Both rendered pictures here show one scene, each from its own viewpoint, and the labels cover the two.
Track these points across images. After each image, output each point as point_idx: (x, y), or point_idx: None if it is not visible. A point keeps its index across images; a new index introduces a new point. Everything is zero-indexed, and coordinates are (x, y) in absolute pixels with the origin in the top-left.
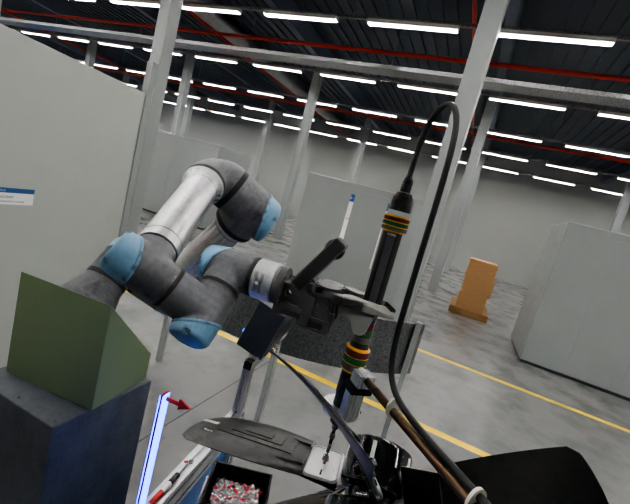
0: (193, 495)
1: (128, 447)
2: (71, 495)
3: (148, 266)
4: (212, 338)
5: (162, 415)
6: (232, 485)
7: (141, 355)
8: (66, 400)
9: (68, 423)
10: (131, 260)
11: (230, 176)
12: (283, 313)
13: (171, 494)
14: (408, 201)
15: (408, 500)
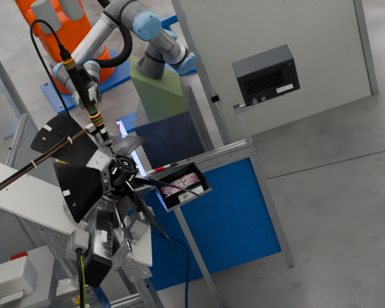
0: (214, 181)
1: (194, 146)
2: (165, 161)
3: (58, 77)
4: None
5: (122, 129)
6: (194, 177)
7: (173, 98)
8: None
9: (141, 127)
10: (55, 76)
11: (115, 11)
12: None
13: (168, 170)
14: (60, 55)
15: None
